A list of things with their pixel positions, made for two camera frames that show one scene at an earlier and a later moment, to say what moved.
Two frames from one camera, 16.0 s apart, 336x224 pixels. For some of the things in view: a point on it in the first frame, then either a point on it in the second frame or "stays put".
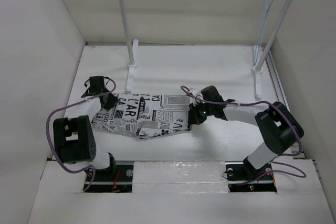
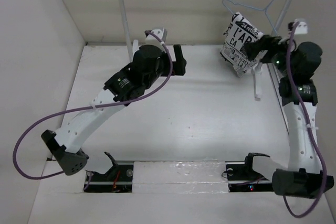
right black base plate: (243, 177) stays put
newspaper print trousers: (143, 115) → (239, 30)
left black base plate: (116, 179) stays put
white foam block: (180, 177) stays put
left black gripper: (112, 103) → (177, 66)
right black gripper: (194, 118) → (267, 43)
